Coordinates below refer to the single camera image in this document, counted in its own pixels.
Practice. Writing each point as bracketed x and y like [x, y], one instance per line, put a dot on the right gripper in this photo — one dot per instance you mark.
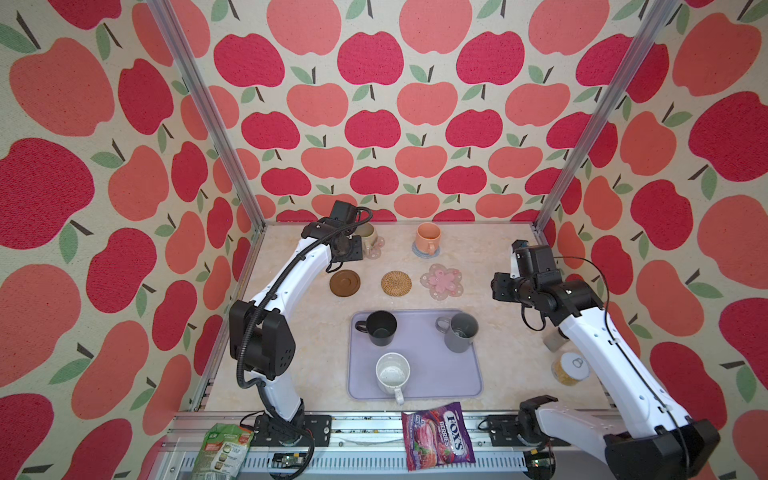
[501, 282]

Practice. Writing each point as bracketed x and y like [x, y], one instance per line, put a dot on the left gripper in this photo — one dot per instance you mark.
[358, 251]

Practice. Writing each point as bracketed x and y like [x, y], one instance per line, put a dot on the cream beige mug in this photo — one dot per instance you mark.
[369, 237]

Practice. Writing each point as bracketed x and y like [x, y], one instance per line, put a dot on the pink flower coaster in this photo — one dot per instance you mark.
[442, 282]
[377, 247]

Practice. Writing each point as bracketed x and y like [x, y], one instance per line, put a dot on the brown wooden round coaster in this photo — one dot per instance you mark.
[344, 283]

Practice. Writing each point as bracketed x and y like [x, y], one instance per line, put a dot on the woven rattan round coaster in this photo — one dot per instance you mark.
[396, 283]

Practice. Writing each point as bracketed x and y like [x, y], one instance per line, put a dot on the black mug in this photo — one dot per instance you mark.
[380, 326]

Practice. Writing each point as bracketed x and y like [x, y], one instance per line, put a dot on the peach orange mug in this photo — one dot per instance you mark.
[428, 236]

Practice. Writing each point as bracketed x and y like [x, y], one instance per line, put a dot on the grey woven round coaster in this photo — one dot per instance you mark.
[425, 255]

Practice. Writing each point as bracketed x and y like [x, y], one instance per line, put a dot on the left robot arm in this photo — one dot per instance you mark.
[260, 338]

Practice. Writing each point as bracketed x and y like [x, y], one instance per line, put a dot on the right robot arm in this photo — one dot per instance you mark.
[655, 438]

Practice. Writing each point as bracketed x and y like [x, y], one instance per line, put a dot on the grey mug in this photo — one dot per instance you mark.
[459, 331]

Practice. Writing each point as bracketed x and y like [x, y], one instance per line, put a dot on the grey jar dark lid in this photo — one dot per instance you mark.
[555, 340]

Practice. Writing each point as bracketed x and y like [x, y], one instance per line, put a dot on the yellow jar white lid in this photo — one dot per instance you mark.
[570, 369]

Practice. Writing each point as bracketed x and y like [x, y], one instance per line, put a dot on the lavender tray mat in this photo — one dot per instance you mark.
[436, 372]

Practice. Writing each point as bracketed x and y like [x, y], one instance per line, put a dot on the white mug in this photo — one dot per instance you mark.
[392, 373]

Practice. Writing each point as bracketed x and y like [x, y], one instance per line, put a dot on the purple Fox's candy bag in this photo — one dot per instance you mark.
[436, 437]

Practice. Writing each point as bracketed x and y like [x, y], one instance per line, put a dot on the green snack packet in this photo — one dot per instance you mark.
[223, 452]

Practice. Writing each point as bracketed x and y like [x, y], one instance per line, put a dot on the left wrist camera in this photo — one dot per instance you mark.
[343, 212]

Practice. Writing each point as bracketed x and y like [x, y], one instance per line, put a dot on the right corner aluminium post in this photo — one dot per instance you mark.
[653, 23]

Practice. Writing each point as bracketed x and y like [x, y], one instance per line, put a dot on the corner aluminium post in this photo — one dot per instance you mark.
[170, 27]
[653, 23]

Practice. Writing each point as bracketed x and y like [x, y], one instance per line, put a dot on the aluminium front rail frame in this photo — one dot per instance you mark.
[363, 445]

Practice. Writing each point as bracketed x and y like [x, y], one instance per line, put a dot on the left corner aluminium post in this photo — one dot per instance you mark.
[170, 27]

